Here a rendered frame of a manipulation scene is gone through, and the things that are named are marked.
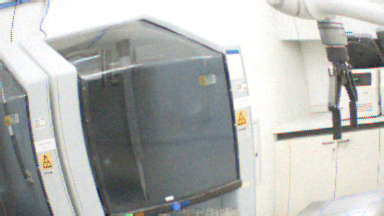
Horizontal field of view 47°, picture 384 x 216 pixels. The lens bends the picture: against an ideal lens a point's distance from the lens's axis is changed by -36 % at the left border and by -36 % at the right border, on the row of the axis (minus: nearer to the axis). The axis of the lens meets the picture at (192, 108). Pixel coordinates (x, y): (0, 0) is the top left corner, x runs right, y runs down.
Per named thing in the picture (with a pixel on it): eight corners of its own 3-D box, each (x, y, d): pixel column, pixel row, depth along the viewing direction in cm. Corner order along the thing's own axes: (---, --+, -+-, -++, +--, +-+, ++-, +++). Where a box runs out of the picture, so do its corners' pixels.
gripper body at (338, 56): (340, 45, 115) (347, 84, 116) (350, 46, 121) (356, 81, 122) (319, 46, 120) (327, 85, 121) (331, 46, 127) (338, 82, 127)
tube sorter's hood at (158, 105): (45, 199, 196) (24, 48, 192) (139, 183, 240) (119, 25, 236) (114, 224, 161) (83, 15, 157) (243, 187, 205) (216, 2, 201)
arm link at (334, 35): (347, 25, 121) (352, 47, 121) (324, 25, 127) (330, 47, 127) (336, 23, 114) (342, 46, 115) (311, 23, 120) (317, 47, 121)
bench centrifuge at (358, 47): (331, 122, 370) (317, 32, 366) (356, 109, 414) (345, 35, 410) (377, 117, 331) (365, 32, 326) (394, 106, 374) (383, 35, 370)
